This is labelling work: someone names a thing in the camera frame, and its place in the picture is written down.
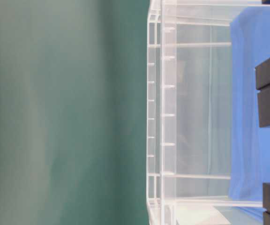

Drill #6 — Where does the clear plastic storage case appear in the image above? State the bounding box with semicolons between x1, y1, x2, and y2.
146;0;270;225

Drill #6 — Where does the green table cloth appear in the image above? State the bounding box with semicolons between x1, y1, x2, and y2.
0;0;149;225

